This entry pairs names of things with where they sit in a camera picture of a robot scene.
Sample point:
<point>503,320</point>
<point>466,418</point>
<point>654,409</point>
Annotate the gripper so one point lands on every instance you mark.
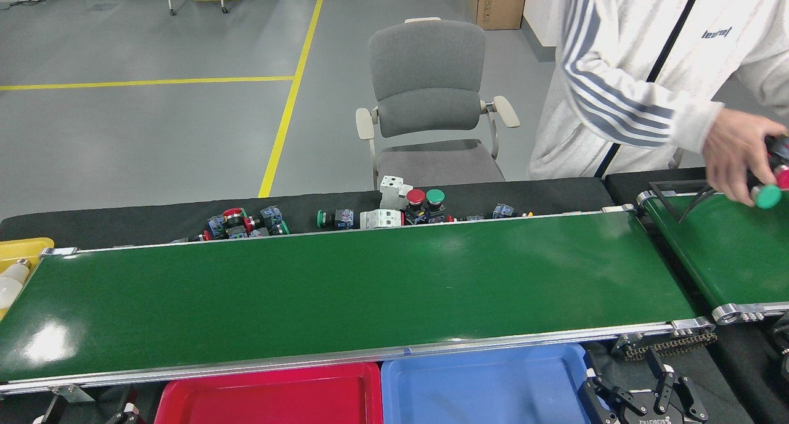
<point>656,420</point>

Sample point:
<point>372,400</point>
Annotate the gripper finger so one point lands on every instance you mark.
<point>54,408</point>
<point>133,415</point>

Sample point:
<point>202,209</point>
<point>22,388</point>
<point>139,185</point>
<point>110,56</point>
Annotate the white circuit breaker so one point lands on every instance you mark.
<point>393,191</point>
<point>381,219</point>

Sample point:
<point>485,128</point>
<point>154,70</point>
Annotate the red plastic tray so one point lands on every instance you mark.
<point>265,399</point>

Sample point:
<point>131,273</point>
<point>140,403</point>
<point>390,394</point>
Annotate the black conveyor motor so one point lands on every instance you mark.
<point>783,350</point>

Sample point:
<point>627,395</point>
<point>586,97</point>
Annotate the blue plastic tray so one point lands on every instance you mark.
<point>481,387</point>

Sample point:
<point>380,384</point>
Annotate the yellow plastic tray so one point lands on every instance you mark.
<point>24,246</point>

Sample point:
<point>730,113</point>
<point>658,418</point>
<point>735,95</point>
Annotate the green conveyor belt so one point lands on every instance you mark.
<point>727,251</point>
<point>370,288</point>

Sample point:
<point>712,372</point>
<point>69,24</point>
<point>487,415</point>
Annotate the person's right hand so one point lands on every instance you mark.
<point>733,153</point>

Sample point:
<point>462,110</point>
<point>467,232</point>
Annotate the white light bulb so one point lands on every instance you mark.
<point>12,285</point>

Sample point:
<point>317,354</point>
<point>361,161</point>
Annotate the black table cover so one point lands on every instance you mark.
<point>123,220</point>

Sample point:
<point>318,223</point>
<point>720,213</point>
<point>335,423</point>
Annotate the person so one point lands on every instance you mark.
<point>616,73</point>

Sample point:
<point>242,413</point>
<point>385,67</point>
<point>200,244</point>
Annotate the grey office chair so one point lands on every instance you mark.
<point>425,73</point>

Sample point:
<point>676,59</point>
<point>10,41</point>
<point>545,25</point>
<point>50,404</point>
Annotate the cardboard box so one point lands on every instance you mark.
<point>496,5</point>

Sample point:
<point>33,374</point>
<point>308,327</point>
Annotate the black guide frame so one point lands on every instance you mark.
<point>666,203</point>

